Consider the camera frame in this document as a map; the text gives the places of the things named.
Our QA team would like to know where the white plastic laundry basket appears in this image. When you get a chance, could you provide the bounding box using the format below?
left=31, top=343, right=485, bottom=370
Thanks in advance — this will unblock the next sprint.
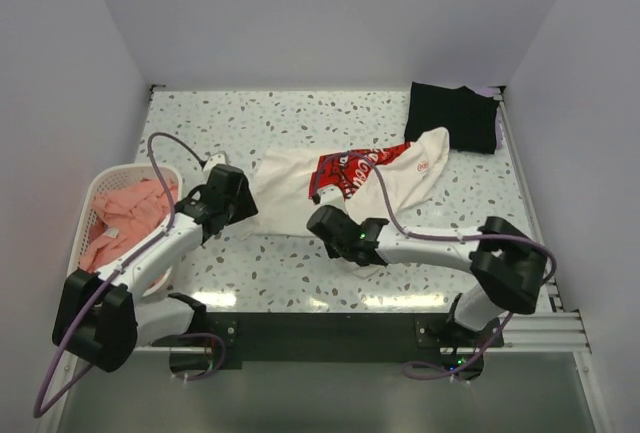
left=69, top=164, right=168, bottom=272

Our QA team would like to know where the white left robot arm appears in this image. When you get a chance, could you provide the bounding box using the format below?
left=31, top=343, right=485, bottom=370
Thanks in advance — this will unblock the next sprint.
left=52, top=164, right=258, bottom=372

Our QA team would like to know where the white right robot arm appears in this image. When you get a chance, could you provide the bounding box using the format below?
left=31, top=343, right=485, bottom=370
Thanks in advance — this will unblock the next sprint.
left=307, top=205, right=551, bottom=346

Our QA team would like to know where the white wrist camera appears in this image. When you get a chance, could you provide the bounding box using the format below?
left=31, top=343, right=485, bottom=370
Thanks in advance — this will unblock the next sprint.
left=312, top=185, right=344, bottom=205
left=202, top=151, right=229, bottom=170

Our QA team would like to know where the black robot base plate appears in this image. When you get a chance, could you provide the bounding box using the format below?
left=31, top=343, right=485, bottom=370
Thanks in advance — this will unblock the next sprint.
left=149, top=310, right=506, bottom=384

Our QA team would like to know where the white t-shirt red print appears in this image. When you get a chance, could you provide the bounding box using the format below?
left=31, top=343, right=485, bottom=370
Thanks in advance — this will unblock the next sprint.
left=238, top=126, right=451, bottom=279

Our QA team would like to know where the aluminium frame rail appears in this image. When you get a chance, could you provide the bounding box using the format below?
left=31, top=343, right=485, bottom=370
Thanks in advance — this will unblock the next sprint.
left=494, top=87, right=591, bottom=354

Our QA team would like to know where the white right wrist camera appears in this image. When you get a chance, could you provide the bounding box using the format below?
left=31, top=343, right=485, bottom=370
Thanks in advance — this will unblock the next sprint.
left=312, top=185, right=344, bottom=205

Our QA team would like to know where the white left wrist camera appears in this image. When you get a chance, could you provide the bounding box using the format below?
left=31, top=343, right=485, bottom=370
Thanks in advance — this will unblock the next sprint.
left=202, top=151, right=229, bottom=170

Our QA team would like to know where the black folded t-shirt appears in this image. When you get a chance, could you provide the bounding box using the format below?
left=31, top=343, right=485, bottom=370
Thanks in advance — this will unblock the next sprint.
left=404, top=82, right=501, bottom=154

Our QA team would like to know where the pink crumpled t-shirt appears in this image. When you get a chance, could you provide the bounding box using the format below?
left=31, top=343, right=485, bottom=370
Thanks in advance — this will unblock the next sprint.
left=79, top=179, right=170, bottom=273

